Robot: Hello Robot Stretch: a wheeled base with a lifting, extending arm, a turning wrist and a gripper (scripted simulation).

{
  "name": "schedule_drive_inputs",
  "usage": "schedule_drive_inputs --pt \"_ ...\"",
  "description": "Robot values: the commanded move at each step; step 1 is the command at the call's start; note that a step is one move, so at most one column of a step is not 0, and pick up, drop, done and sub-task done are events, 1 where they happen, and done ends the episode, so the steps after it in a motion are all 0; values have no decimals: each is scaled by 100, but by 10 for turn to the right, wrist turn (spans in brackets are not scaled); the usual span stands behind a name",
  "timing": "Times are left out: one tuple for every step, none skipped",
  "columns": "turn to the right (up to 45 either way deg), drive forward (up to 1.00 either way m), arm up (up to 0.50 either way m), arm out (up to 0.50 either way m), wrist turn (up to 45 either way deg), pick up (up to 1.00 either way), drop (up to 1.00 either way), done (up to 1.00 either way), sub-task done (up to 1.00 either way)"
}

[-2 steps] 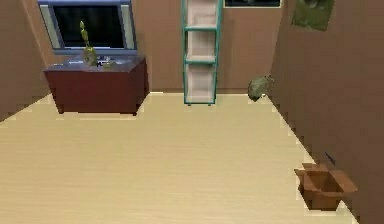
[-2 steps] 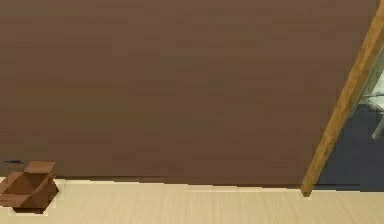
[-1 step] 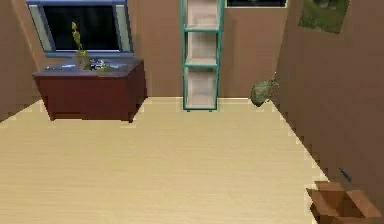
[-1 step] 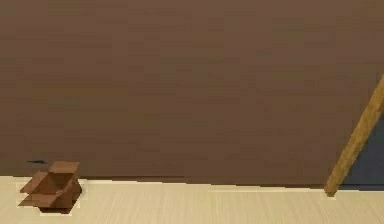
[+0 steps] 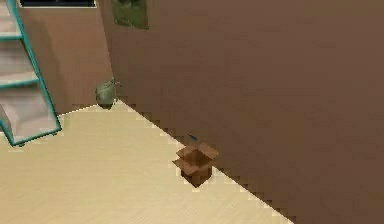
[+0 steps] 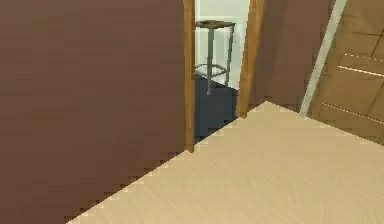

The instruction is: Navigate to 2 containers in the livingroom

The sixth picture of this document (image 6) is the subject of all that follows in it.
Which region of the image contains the brown panelled room door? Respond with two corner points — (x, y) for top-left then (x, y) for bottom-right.
(308, 0), (384, 147)

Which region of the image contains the grey metal bar stool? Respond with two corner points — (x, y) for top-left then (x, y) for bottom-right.
(194, 19), (237, 97)

